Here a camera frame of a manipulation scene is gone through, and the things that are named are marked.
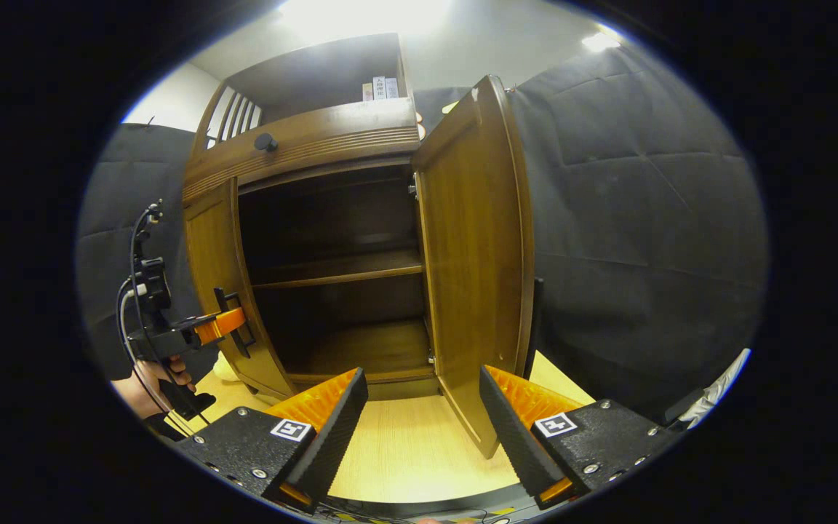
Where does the wooden inner shelf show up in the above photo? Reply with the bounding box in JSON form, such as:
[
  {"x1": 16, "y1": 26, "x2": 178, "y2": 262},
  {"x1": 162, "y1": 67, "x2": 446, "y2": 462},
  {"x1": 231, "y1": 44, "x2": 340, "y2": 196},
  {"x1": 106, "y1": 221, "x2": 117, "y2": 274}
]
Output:
[{"x1": 250, "y1": 250, "x2": 425, "y2": 290}]

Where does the black backdrop cloth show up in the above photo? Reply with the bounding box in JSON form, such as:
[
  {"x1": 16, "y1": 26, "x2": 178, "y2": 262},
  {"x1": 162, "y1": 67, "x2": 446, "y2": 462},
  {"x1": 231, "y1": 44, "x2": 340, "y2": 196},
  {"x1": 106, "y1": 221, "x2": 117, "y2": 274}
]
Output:
[{"x1": 76, "y1": 44, "x2": 769, "y2": 426}]

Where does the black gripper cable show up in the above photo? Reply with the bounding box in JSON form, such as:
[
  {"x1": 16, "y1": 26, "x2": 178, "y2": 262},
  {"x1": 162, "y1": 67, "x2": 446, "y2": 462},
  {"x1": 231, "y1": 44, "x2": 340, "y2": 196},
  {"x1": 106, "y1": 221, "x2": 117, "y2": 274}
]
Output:
[{"x1": 117, "y1": 202, "x2": 210, "y2": 430}]

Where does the wooden cabinet door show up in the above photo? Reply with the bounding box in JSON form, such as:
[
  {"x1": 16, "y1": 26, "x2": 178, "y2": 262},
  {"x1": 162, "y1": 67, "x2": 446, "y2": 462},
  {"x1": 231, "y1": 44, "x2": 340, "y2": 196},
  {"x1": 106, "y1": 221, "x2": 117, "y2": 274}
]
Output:
[
  {"x1": 183, "y1": 178, "x2": 296, "y2": 400},
  {"x1": 412, "y1": 74, "x2": 536, "y2": 461}
]

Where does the white cloth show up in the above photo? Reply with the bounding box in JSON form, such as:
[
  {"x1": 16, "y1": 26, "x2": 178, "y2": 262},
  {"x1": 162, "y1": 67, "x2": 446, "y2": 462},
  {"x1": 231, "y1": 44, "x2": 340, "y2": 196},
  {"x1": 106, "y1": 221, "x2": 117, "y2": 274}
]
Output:
[{"x1": 677, "y1": 348, "x2": 752, "y2": 430}]

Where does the wooden double-door shoe cabinet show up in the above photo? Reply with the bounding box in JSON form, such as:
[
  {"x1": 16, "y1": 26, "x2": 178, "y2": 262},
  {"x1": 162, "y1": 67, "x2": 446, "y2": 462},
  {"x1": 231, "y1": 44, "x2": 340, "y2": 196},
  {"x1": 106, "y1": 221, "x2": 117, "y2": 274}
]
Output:
[{"x1": 181, "y1": 31, "x2": 443, "y2": 402}]

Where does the small ceiling light panel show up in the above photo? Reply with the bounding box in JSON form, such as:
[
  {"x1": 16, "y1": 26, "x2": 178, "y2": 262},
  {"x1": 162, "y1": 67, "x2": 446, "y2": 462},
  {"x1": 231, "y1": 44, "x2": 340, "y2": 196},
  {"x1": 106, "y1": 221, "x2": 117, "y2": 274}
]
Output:
[{"x1": 583, "y1": 25, "x2": 623, "y2": 53}]

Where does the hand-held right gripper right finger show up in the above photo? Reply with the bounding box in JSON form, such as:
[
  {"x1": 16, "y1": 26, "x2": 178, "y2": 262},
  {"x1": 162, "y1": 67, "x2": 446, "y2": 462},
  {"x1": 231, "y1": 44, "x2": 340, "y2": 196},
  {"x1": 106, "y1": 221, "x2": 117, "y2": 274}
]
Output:
[{"x1": 479, "y1": 365, "x2": 682, "y2": 510}]

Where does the black door handle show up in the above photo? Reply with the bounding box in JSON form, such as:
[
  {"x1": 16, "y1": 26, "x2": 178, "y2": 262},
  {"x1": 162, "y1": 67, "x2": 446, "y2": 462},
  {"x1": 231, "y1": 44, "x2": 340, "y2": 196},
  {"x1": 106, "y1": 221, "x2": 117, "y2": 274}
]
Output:
[{"x1": 213, "y1": 287, "x2": 256, "y2": 359}]

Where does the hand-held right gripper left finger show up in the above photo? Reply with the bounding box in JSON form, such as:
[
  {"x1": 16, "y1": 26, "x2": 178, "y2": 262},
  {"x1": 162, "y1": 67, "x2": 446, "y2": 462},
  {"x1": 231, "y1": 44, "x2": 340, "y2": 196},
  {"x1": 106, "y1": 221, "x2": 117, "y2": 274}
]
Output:
[{"x1": 172, "y1": 367, "x2": 370, "y2": 514}]

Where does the large ceiling light panel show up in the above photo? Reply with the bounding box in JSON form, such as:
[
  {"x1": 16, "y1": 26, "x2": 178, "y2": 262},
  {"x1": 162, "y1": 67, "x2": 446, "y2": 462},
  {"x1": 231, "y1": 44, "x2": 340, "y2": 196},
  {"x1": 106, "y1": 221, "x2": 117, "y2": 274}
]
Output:
[{"x1": 277, "y1": 0, "x2": 456, "y2": 41}]

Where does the wooden cabinet drawer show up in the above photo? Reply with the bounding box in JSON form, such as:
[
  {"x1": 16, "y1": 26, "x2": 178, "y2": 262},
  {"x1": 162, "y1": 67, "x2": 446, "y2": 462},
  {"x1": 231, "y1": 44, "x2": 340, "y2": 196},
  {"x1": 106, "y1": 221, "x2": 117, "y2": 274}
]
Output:
[{"x1": 183, "y1": 98, "x2": 421, "y2": 206}]

